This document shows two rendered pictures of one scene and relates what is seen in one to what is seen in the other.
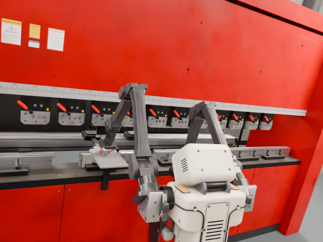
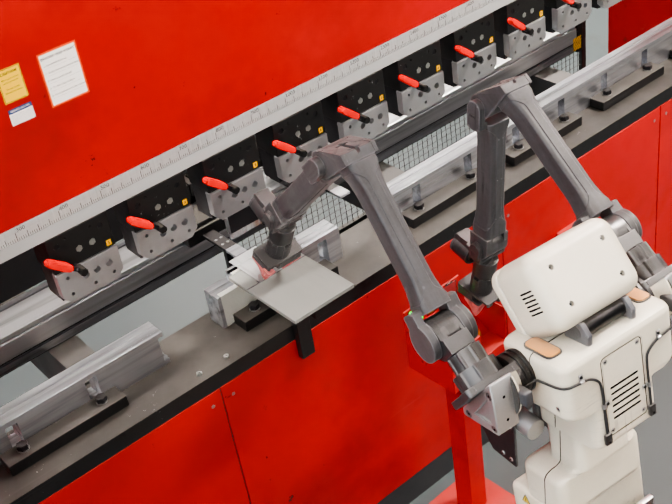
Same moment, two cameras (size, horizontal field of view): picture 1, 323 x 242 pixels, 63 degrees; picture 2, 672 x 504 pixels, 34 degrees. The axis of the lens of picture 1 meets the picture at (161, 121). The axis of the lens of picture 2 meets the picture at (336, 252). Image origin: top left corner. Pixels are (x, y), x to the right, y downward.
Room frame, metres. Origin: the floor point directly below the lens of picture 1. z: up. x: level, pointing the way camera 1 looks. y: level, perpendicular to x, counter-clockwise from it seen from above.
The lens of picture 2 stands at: (-0.56, 0.30, 2.51)
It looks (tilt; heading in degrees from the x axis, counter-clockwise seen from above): 35 degrees down; 357
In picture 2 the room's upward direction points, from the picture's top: 10 degrees counter-clockwise
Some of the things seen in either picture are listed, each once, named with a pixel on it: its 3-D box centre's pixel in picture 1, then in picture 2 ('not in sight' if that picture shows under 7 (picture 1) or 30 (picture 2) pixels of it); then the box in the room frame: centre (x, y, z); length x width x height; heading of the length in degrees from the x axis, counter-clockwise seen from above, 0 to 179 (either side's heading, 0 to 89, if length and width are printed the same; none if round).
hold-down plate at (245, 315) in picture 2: (107, 166); (287, 294); (1.65, 0.30, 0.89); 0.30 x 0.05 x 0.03; 121
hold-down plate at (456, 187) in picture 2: (176, 162); (445, 197); (1.94, -0.18, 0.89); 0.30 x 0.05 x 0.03; 121
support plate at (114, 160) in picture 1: (108, 158); (290, 282); (1.55, 0.29, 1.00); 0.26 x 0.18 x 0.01; 31
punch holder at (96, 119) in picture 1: (103, 112); (225, 173); (1.66, 0.39, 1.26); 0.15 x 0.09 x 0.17; 121
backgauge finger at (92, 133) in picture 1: (93, 138); (211, 233); (1.81, 0.46, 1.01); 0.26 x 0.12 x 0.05; 31
